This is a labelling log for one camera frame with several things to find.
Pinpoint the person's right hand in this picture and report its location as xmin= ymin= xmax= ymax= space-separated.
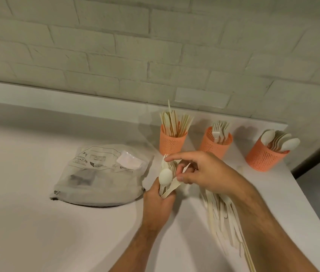
xmin=164 ymin=151 xmax=252 ymax=201

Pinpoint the group of white disposable forks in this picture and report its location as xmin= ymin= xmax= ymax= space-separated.
xmin=211 ymin=120 xmax=231 ymax=145

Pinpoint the person's left hand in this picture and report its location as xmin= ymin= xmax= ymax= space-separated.
xmin=142 ymin=181 xmax=177 ymax=233

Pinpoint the person's left forearm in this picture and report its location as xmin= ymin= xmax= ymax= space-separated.
xmin=103 ymin=221 xmax=169 ymax=272

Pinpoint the person's right forearm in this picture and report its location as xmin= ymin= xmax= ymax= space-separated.
xmin=228 ymin=181 xmax=320 ymax=272

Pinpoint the orange perforated cutlery cup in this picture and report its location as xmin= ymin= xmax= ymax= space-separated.
xmin=159 ymin=124 xmax=188 ymax=155
xmin=199 ymin=127 xmax=233 ymax=159
xmin=245 ymin=137 xmax=290 ymax=172

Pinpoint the group of beige disposable knives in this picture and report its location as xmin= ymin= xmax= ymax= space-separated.
xmin=160 ymin=100 xmax=194 ymax=138

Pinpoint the bundle of white disposable cutlery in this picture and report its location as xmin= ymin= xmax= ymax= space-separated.
xmin=158 ymin=154 xmax=192 ymax=200

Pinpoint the pile of white disposable cutlery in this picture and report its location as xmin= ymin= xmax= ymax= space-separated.
xmin=199 ymin=188 xmax=257 ymax=272

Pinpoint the grey plastic bag with label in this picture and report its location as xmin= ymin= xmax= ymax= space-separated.
xmin=49 ymin=143 xmax=155 ymax=208

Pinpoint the group of white disposable spoons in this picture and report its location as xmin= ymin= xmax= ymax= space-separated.
xmin=260 ymin=129 xmax=301 ymax=153

